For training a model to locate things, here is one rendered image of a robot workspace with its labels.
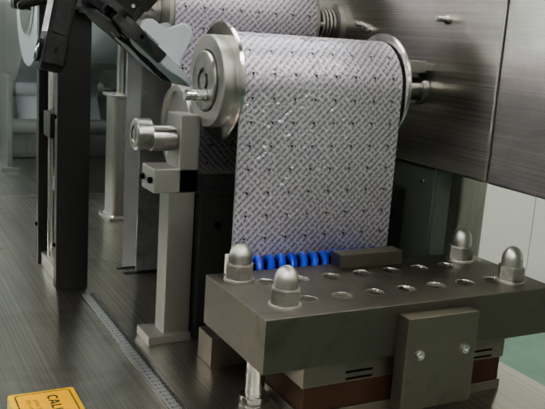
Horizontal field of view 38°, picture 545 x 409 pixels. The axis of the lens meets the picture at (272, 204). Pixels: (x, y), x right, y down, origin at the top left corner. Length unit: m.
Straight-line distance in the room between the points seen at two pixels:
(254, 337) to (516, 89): 0.45
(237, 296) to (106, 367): 0.22
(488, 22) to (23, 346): 0.73
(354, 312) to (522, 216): 3.50
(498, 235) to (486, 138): 3.41
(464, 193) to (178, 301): 0.54
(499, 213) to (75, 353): 3.59
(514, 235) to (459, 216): 3.02
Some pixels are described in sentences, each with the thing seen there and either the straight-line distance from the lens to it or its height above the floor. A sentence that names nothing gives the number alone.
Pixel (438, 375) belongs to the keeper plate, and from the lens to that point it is 0.93.
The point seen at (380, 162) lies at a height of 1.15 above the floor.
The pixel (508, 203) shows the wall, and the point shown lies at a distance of 4.40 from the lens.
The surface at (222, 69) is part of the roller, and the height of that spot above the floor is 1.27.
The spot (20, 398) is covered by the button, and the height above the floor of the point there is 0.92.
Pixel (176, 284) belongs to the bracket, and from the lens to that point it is 1.06.
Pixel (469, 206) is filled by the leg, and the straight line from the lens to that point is 1.36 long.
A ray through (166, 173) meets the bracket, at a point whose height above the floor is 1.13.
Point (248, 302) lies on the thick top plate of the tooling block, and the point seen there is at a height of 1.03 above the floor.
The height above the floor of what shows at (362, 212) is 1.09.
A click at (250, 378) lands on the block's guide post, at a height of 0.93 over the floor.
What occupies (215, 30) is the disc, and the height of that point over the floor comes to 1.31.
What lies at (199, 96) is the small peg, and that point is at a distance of 0.98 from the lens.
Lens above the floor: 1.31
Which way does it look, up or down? 12 degrees down
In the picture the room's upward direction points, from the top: 4 degrees clockwise
